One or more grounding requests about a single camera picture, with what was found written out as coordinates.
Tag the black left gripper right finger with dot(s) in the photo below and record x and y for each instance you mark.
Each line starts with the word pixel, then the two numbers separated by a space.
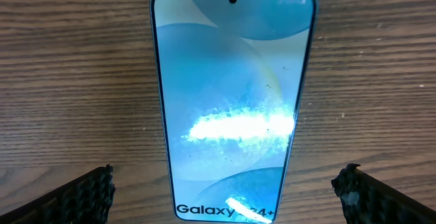
pixel 366 200

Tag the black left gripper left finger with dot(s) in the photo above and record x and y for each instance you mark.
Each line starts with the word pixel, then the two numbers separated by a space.
pixel 85 200

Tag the blue Galaxy smartphone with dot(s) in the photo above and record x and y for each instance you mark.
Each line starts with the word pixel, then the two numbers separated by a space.
pixel 230 74

